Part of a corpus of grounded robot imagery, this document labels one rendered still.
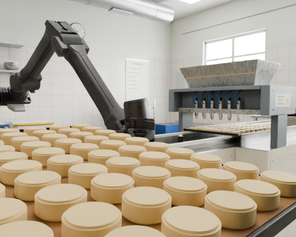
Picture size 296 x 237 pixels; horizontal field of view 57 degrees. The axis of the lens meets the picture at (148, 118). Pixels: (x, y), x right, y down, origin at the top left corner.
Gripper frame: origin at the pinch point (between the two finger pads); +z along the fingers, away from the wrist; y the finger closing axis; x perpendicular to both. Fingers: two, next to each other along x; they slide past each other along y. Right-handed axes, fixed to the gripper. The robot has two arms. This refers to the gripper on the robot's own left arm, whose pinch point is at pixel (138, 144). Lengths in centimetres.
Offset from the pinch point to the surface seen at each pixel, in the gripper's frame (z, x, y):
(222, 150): -86, -40, 18
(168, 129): -501, -31, 63
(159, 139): -95, -6, 15
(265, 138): -110, -72, 15
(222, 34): -499, -129, -130
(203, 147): -76, -28, 15
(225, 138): -89, -42, 12
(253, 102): -96, -58, -8
